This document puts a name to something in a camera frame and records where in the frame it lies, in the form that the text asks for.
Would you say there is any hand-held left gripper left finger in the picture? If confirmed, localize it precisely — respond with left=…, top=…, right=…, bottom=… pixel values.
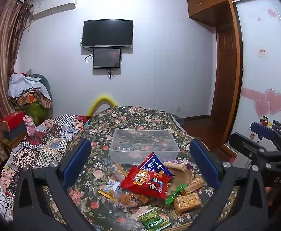
left=13, top=138, right=94, bottom=231

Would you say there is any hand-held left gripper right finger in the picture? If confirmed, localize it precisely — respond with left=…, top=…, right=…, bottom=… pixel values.
left=190, top=138, right=268, bottom=231

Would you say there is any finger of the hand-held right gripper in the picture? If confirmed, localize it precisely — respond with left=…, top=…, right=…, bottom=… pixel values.
left=228, top=132, right=281, bottom=171
left=250, top=121, right=281, bottom=150

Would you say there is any clear green-edged cake bag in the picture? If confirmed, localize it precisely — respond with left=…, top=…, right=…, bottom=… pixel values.
left=165, top=170, right=206, bottom=204

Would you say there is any yellow and white snack packet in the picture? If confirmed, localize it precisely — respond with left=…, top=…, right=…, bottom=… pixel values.
left=98, top=179, right=122, bottom=200

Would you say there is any red chip bag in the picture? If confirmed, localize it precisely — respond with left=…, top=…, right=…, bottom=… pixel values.
left=120, top=166, right=175, bottom=199

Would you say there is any clear plastic storage box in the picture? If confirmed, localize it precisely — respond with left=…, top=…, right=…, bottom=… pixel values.
left=109, top=128, right=180, bottom=166

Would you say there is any person's right hand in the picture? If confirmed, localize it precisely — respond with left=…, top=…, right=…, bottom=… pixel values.
left=265, top=186, right=276, bottom=208

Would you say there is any cream purple-ended snack packet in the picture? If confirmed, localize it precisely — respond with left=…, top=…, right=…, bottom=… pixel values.
left=163, top=160, right=194, bottom=172

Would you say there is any patchwork checkered quilt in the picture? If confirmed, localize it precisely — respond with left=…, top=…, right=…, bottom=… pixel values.
left=0, top=114, right=91, bottom=198

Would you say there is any brown stick biscuit packet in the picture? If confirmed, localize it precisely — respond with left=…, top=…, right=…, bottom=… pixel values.
left=110, top=163, right=128, bottom=183

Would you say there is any clear peanut brittle packet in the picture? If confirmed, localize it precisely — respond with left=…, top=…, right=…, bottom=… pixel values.
left=173, top=192, right=202, bottom=215

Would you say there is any blue and red snack bag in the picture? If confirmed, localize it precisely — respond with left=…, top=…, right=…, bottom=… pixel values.
left=139, top=151, right=175, bottom=178

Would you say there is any white heart-decorated sliding door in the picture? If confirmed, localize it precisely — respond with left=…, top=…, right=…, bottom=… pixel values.
left=232, top=0, right=281, bottom=154

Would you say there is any pink toy figure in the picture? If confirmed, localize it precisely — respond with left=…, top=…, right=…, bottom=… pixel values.
left=22, top=115, right=37, bottom=137

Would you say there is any yellow foam tube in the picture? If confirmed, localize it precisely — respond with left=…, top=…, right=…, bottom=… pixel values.
left=86, top=94, right=118, bottom=117

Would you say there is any dark floral bed cover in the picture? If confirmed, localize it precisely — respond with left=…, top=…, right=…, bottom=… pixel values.
left=41, top=105, right=242, bottom=231

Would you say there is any clear orange crisp packet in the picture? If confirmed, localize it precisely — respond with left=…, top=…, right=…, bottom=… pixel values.
left=117, top=191, right=151, bottom=207

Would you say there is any grey box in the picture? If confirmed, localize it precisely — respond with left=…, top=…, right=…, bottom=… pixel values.
left=2, top=122, right=28, bottom=140

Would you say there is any green pea snack packet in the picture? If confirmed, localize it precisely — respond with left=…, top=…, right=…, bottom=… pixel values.
left=136, top=208, right=172, bottom=231

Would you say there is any brown wooden wardrobe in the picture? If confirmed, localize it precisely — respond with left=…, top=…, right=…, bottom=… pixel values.
left=187, top=0, right=244, bottom=147

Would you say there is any red box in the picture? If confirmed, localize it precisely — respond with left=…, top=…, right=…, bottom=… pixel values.
left=0, top=111, right=27, bottom=131

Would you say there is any pile of clothes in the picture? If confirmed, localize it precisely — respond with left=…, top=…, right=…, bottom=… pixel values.
left=7, top=70, right=53, bottom=126

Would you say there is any striped brown curtain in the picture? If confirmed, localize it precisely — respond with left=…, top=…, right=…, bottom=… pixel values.
left=0, top=0, right=33, bottom=174

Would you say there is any white air conditioner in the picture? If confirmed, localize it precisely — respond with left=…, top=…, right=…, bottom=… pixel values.
left=31, top=0, right=79, bottom=20

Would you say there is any small black wall monitor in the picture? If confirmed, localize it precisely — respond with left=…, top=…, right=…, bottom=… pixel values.
left=93, top=48, right=121, bottom=69

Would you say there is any black wall television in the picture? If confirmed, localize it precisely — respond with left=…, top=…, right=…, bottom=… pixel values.
left=81, top=19, right=134, bottom=49

